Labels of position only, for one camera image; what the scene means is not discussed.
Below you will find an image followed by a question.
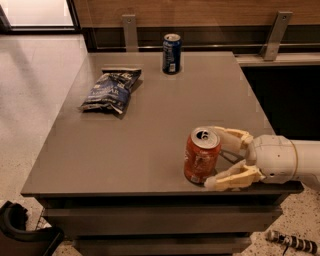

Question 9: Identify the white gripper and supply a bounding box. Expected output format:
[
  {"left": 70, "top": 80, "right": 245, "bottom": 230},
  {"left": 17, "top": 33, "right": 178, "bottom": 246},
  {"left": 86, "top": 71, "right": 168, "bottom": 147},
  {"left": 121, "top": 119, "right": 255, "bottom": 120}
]
[{"left": 204, "top": 126, "right": 297, "bottom": 191}]

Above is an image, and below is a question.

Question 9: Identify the red coke can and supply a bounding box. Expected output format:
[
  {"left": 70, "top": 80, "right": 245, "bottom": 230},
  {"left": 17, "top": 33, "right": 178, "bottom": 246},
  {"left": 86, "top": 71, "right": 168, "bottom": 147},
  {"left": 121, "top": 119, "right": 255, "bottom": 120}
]
[{"left": 184, "top": 126, "right": 221, "bottom": 184}]

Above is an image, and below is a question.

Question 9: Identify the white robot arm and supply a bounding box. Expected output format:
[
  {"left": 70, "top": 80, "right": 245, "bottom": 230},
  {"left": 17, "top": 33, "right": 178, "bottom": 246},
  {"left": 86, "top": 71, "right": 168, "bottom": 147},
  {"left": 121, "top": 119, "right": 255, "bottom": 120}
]
[{"left": 204, "top": 126, "right": 320, "bottom": 191}]

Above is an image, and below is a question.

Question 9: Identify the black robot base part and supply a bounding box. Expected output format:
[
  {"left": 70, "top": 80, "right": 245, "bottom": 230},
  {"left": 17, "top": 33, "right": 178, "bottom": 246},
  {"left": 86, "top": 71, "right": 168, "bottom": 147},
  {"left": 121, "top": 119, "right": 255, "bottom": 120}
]
[{"left": 0, "top": 201, "right": 64, "bottom": 256}]

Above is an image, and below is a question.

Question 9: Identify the blue pepsi can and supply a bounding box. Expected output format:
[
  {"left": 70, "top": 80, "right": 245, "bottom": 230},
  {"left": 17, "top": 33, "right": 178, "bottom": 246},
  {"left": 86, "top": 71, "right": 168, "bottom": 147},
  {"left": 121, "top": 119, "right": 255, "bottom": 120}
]
[{"left": 162, "top": 33, "right": 182, "bottom": 74}]

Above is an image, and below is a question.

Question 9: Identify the grey cabinet with drawers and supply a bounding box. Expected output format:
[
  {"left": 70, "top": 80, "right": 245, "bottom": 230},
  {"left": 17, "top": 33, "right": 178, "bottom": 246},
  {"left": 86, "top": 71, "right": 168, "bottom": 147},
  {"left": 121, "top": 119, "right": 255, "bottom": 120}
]
[{"left": 22, "top": 52, "right": 302, "bottom": 256}]

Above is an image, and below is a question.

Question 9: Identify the blue chip bag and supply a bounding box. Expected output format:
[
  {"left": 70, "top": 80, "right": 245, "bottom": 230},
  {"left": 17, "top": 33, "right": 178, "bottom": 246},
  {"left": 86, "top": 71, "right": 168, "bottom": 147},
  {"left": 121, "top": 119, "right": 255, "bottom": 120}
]
[{"left": 79, "top": 68, "right": 142, "bottom": 114}]

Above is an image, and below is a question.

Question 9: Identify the right metal wall bracket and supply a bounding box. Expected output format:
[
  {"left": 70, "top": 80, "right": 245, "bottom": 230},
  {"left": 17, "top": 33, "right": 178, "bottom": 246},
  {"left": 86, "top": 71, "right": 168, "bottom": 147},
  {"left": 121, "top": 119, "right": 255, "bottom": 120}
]
[{"left": 260, "top": 11, "right": 293, "bottom": 61}]

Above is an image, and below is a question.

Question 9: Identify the metal wall bracket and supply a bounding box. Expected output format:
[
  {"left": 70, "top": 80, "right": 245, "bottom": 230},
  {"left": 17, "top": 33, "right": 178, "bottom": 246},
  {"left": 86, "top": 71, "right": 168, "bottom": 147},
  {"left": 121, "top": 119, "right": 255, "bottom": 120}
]
[
  {"left": 122, "top": 14, "right": 139, "bottom": 52},
  {"left": 260, "top": 11, "right": 293, "bottom": 61}
]

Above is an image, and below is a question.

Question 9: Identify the black white striped cable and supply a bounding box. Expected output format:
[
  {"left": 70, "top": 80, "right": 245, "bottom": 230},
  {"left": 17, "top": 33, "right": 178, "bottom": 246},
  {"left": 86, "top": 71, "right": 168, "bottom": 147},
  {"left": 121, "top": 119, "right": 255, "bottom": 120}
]
[{"left": 265, "top": 229, "right": 320, "bottom": 256}]

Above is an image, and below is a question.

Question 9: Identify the left metal wall bracket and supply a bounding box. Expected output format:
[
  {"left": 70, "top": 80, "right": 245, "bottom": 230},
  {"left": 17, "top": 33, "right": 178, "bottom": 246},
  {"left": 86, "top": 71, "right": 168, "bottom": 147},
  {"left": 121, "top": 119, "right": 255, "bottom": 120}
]
[{"left": 122, "top": 14, "right": 139, "bottom": 52}]

